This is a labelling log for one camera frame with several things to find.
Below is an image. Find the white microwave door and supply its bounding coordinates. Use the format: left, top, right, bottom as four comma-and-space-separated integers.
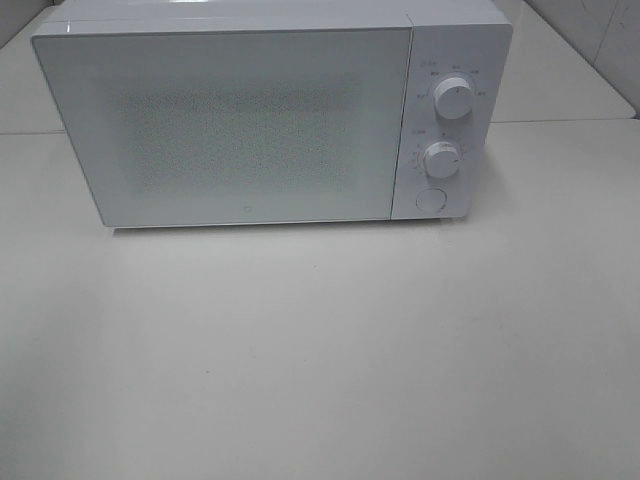
33, 28, 411, 228

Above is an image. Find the lower white microwave knob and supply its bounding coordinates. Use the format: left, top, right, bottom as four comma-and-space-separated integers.
422, 141, 462, 179

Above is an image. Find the white microwave knob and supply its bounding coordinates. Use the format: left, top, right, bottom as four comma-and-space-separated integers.
433, 74, 474, 120
422, 141, 462, 179

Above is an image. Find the white microwave oven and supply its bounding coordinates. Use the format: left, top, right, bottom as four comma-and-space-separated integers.
31, 1, 513, 221

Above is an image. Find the upper white microwave knob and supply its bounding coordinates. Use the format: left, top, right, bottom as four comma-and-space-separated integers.
433, 74, 474, 120

